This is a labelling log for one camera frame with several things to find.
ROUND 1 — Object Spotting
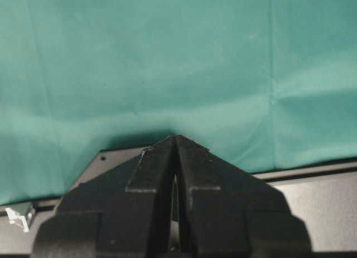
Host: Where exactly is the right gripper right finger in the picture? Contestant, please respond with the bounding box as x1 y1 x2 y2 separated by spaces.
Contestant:
176 136 312 257

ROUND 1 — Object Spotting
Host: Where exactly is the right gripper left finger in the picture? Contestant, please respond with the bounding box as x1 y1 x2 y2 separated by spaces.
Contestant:
32 137 175 257

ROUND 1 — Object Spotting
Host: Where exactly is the white clip on base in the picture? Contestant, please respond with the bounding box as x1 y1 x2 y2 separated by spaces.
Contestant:
5 207 30 233

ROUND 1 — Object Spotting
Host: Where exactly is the green table cloth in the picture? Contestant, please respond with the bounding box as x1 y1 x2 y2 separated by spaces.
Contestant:
1 0 356 204

